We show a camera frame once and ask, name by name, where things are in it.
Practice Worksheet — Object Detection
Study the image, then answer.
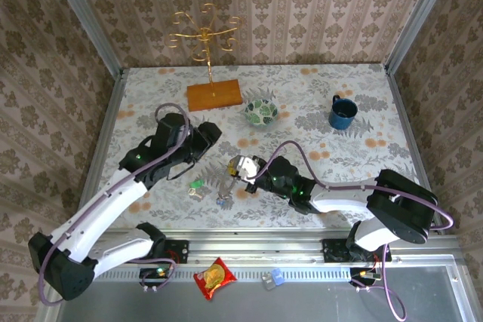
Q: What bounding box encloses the large metal keyring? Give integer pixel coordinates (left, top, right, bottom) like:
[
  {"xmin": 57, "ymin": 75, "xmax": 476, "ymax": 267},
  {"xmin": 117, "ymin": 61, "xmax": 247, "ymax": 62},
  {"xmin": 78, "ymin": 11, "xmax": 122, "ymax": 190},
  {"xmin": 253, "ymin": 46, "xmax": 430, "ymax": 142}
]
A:
[{"xmin": 217, "ymin": 170, "xmax": 239, "ymax": 208}]

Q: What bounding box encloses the key with green tag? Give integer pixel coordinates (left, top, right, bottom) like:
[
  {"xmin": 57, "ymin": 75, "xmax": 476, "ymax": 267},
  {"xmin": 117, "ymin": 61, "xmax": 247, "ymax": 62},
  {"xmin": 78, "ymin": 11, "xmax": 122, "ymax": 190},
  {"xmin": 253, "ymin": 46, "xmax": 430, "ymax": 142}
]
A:
[{"xmin": 187, "ymin": 179, "xmax": 205, "ymax": 201}]

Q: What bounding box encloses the green leaf pattern bowl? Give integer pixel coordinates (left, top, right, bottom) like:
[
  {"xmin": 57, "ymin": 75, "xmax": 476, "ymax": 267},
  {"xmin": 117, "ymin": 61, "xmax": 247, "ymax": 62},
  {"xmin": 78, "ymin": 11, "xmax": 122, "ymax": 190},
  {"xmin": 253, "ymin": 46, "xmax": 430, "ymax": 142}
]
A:
[{"xmin": 243, "ymin": 98, "xmax": 279, "ymax": 127}]

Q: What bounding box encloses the dark blue mug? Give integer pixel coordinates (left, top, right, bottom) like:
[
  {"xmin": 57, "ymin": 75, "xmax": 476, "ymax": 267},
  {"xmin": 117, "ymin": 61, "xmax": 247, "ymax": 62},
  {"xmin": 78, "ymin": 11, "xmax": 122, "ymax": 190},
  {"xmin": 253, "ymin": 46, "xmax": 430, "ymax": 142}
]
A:
[{"xmin": 327, "ymin": 94, "xmax": 358, "ymax": 130}]

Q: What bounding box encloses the red snack packet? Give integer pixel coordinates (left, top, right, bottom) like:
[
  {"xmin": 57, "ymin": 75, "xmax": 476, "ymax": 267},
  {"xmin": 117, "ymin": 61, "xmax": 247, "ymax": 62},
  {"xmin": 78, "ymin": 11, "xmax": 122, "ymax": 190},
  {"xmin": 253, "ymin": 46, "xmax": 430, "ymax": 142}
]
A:
[{"xmin": 192, "ymin": 256, "xmax": 238, "ymax": 301}]

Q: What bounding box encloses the grey metal plate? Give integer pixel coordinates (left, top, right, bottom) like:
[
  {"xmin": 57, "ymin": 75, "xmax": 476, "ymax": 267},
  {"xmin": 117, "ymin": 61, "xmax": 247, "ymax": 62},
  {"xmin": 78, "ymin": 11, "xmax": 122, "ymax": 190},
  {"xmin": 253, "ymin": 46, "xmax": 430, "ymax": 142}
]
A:
[{"xmin": 35, "ymin": 265, "xmax": 475, "ymax": 322}]

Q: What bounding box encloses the left small circuit board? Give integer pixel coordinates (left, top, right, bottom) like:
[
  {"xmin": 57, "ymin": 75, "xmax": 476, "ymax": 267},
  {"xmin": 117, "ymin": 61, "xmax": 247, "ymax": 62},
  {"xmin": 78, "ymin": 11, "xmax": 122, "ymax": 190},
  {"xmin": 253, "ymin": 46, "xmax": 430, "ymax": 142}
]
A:
[{"xmin": 139, "ymin": 267, "xmax": 175, "ymax": 288}]

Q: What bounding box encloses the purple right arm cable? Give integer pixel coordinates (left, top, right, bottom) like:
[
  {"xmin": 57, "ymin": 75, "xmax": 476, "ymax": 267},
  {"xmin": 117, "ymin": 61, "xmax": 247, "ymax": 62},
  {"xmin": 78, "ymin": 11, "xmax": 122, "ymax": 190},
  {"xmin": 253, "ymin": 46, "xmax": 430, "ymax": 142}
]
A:
[{"xmin": 256, "ymin": 140, "xmax": 456, "ymax": 232}]

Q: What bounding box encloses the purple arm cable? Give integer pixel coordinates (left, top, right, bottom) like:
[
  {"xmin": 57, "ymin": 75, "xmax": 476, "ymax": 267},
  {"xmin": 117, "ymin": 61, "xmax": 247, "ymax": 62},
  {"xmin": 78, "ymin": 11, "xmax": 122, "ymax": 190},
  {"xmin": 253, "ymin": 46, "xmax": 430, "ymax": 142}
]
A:
[
  {"xmin": 256, "ymin": 140, "xmax": 456, "ymax": 232},
  {"xmin": 37, "ymin": 102, "xmax": 192, "ymax": 306}
]

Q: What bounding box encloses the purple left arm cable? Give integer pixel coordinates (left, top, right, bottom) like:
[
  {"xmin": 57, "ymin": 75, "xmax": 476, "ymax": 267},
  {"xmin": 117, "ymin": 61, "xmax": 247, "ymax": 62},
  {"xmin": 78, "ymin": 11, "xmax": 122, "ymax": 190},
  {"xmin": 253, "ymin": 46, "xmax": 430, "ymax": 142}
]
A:
[{"xmin": 37, "ymin": 102, "xmax": 192, "ymax": 306}]

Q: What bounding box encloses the gold wire stand wooden base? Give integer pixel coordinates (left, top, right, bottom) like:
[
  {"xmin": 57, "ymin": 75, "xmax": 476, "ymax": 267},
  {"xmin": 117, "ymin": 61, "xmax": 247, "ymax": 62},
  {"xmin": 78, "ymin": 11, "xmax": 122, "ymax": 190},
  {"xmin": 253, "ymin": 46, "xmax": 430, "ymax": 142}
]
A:
[{"xmin": 165, "ymin": 2, "xmax": 243, "ymax": 112}]

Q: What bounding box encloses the aluminium left table rail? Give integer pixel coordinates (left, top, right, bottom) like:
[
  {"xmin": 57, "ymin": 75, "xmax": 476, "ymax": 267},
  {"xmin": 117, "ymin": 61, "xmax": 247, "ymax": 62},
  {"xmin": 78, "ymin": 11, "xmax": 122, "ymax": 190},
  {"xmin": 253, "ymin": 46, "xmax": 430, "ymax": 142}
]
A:
[{"xmin": 73, "ymin": 69, "xmax": 128, "ymax": 227}]

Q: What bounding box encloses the aluminium table rail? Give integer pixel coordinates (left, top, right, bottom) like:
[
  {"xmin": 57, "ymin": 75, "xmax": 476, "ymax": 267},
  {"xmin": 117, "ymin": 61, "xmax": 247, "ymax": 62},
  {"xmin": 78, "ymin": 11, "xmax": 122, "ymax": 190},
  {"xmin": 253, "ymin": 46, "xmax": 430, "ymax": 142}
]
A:
[
  {"xmin": 73, "ymin": 69, "xmax": 128, "ymax": 227},
  {"xmin": 383, "ymin": 65, "xmax": 426, "ymax": 183}
]

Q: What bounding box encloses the aluminium front rail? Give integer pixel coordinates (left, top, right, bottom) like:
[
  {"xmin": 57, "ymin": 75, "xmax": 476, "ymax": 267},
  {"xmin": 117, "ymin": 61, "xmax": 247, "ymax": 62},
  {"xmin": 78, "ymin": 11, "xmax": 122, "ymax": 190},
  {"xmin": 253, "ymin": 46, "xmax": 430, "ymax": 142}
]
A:
[{"xmin": 73, "ymin": 225, "xmax": 465, "ymax": 266}]

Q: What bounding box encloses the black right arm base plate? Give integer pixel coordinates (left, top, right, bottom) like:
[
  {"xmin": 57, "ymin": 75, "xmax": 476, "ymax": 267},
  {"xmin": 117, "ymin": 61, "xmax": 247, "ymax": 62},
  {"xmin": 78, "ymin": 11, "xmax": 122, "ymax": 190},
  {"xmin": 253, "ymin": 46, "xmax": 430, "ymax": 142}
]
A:
[{"xmin": 322, "ymin": 238, "xmax": 392, "ymax": 263}]

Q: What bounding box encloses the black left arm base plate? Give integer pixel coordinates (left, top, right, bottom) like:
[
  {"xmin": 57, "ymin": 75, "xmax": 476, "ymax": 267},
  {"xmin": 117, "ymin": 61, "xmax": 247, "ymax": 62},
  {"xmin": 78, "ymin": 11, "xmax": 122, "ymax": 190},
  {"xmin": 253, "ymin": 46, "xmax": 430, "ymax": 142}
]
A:
[{"xmin": 122, "ymin": 238, "xmax": 189, "ymax": 265}]

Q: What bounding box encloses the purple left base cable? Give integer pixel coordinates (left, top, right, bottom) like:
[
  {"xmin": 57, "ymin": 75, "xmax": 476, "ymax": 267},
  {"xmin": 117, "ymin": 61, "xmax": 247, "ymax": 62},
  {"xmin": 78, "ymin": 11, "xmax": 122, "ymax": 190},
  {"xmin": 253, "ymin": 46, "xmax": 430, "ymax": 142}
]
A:
[{"xmin": 130, "ymin": 257, "xmax": 177, "ymax": 293}]

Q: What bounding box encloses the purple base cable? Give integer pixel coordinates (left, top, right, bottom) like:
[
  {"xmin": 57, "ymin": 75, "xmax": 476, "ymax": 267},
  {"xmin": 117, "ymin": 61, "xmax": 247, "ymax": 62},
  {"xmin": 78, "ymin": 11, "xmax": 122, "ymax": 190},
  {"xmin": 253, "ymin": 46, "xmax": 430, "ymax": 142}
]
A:
[
  {"xmin": 130, "ymin": 257, "xmax": 177, "ymax": 293},
  {"xmin": 352, "ymin": 244, "xmax": 408, "ymax": 322}
]

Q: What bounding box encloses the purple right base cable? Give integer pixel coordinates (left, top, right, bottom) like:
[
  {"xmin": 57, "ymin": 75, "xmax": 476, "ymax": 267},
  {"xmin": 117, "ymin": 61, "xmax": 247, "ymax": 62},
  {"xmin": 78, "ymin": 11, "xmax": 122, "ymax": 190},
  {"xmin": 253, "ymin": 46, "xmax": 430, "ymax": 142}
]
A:
[{"xmin": 352, "ymin": 244, "xmax": 408, "ymax": 322}]

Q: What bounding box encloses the aluminium right table rail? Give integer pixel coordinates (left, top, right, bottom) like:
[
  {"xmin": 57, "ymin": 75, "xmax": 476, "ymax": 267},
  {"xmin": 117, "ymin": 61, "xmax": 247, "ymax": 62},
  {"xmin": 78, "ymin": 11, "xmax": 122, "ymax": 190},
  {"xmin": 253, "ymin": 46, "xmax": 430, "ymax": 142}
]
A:
[{"xmin": 383, "ymin": 65, "xmax": 426, "ymax": 183}]

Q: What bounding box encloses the perforated grey cable duct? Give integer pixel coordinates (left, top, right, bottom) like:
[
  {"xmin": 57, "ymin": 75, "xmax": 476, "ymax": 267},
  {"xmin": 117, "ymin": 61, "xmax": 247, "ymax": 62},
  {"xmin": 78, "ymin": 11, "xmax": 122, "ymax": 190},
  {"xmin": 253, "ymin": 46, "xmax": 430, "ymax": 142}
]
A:
[{"xmin": 62, "ymin": 265, "xmax": 358, "ymax": 282}]

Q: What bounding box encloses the aluminium left frame post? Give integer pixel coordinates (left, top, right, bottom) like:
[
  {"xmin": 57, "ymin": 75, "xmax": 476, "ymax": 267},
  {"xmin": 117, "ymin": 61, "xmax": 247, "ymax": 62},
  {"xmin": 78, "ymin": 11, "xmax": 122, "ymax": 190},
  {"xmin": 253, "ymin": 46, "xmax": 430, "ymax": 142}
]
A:
[{"xmin": 42, "ymin": 0, "xmax": 125, "ymax": 78}]

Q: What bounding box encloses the aluminium frame post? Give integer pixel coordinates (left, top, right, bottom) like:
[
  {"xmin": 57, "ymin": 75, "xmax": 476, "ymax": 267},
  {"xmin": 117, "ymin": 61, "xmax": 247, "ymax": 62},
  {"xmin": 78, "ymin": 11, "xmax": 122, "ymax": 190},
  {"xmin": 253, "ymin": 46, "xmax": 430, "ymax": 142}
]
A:
[
  {"xmin": 42, "ymin": 0, "xmax": 125, "ymax": 78},
  {"xmin": 383, "ymin": 0, "xmax": 460, "ymax": 74}
]

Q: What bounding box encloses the aluminium right frame post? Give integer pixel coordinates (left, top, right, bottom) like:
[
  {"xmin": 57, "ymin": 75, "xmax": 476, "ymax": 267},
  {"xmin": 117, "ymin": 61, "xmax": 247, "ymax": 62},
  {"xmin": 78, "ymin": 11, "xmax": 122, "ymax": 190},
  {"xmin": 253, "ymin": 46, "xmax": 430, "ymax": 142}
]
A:
[{"xmin": 383, "ymin": 0, "xmax": 460, "ymax": 74}]

